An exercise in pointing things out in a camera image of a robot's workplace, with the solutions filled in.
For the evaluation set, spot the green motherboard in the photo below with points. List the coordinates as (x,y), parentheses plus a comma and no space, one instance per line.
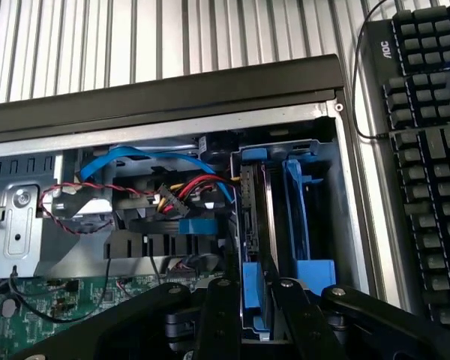
(22,318)

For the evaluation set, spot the black and silver PC case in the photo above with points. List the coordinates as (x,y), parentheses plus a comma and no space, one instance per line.
(172,97)

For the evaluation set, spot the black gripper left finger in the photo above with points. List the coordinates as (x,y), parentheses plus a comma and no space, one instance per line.
(221,318)

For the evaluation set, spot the black plastic shroud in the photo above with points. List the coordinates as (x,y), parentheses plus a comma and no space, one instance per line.
(123,243)

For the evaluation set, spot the empty blue disk caddy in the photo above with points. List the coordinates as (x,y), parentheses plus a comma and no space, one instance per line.
(315,273)

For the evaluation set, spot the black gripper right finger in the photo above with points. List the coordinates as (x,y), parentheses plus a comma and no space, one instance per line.
(303,322)

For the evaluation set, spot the black AOC keyboard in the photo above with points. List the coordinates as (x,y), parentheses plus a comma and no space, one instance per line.
(382,37)

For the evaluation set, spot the silver metal bracket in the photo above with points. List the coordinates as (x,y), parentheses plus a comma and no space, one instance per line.
(18,232)

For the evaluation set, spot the grey disk bay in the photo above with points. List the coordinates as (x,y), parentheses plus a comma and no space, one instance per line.
(322,144)

